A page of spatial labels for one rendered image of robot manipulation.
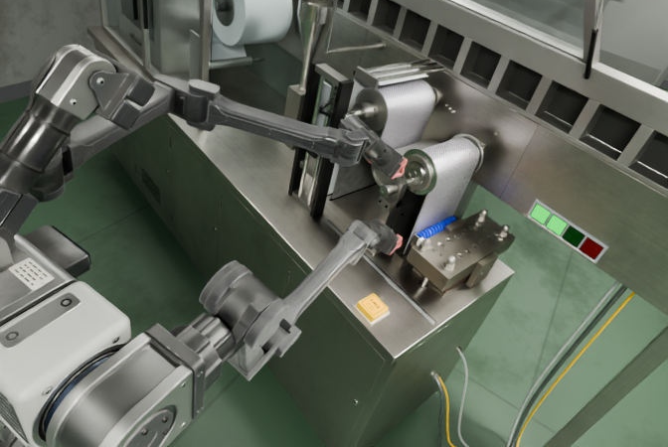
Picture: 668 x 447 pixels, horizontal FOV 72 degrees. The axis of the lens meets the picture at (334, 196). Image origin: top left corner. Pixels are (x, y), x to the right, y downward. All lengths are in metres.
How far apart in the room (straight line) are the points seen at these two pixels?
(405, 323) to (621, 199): 0.72
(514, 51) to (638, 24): 7.27
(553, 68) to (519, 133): 0.23
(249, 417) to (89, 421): 1.69
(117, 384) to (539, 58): 1.38
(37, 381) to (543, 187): 1.43
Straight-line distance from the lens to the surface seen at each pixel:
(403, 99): 1.56
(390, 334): 1.44
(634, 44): 8.89
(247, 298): 0.64
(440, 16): 1.76
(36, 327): 0.62
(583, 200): 1.59
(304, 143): 1.12
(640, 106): 1.49
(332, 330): 1.64
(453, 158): 1.51
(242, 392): 2.29
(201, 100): 1.14
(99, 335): 0.60
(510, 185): 1.69
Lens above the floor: 2.00
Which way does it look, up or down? 37 degrees down
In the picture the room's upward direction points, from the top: 14 degrees clockwise
